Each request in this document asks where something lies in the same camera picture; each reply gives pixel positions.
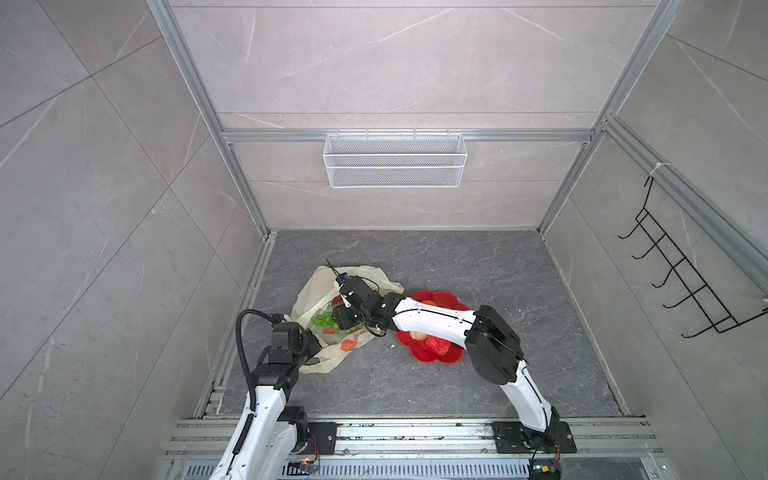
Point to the red flower-shaped plate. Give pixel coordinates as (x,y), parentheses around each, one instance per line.
(441,299)

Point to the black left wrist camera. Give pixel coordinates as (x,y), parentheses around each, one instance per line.
(287,343)

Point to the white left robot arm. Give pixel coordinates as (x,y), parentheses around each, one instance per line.
(265,435)

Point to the green fake grape bunch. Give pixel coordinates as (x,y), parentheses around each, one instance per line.
(324,324)

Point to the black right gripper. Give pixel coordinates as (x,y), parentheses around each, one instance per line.
(341,318)

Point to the beige fake fruit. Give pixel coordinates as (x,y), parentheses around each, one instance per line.
(418,336)

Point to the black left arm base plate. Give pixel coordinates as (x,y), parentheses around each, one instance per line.
(316,438)

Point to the red fake strawberry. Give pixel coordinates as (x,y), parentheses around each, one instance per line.
(437,346)

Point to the black wire hook rack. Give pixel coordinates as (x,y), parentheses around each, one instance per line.
(718,317)

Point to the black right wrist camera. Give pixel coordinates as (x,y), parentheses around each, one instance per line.
(355,291)

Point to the aluminium frame rail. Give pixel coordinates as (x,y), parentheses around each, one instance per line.
(171,32)

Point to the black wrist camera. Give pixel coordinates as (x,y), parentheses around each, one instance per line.
(287,343)
(355,291)

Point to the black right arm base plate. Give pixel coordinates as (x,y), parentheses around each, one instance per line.
(515,438)

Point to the white wire mesh basket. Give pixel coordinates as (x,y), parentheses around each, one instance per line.
(394,160)

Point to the cream plastic bag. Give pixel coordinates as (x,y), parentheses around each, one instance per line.
(319,295)

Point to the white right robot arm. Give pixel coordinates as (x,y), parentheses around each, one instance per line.
(491,344)

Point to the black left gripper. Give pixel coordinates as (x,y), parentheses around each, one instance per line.
(311,344)

